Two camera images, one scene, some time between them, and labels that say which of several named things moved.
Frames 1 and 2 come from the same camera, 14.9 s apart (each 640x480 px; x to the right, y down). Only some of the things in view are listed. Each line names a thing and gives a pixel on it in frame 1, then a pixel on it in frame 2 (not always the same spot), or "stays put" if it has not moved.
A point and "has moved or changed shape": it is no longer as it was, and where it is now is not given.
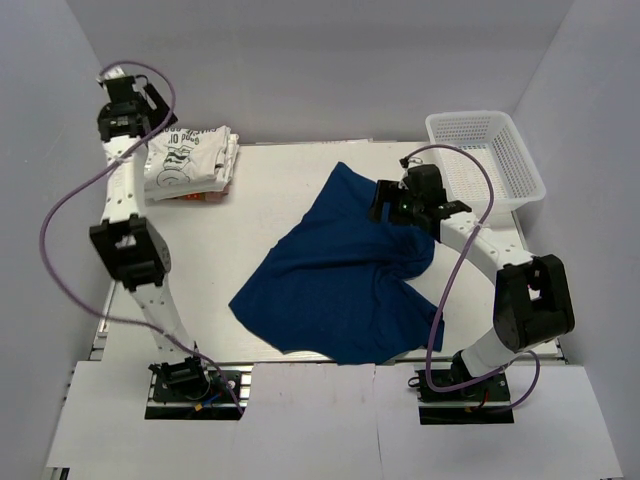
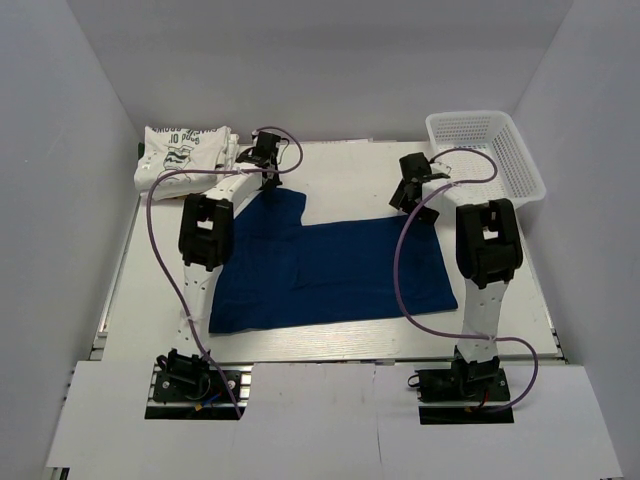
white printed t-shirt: (183, 161) stays put
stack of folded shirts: (190, 164) stays put
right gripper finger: (381, 209) → (399, 199)
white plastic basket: (491, 136) stays put
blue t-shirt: (338, 287) has moved or changed shape
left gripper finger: (159, 110) → (270, 181)
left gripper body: (156, 103) → (270, 177)
